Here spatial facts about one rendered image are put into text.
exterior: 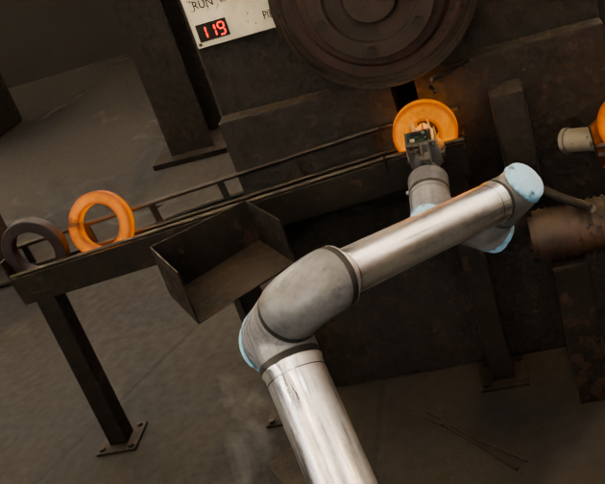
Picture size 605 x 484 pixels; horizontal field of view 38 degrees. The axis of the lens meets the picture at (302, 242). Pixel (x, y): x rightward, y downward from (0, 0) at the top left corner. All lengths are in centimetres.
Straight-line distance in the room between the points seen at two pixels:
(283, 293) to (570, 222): 83
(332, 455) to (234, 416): 122
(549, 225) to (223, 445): 113
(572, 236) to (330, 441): 85
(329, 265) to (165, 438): 137
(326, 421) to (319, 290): 22
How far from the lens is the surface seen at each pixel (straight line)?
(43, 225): 247
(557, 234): 207
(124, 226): 240
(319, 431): 149
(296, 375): 151
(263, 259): 208
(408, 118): 213
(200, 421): 273
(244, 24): 222
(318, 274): 146
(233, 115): 229
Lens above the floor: 149
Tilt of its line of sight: 25 degrees down
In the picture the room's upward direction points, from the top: 19 degrees counter-clockwise
